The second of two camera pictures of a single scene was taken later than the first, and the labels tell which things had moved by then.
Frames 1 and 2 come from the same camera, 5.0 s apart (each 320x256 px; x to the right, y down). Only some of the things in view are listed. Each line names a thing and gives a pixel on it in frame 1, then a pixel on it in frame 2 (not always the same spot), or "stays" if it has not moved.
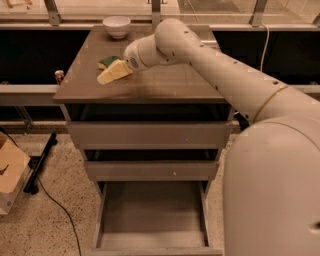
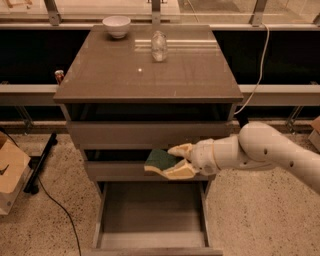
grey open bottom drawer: (154, 218) stays
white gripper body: (132, 59) → (204, 156)
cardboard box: (15, 171) stays
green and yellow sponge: (103, 63) → (159, 159)
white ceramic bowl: (116, 26) stays
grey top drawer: (147, 135) stays
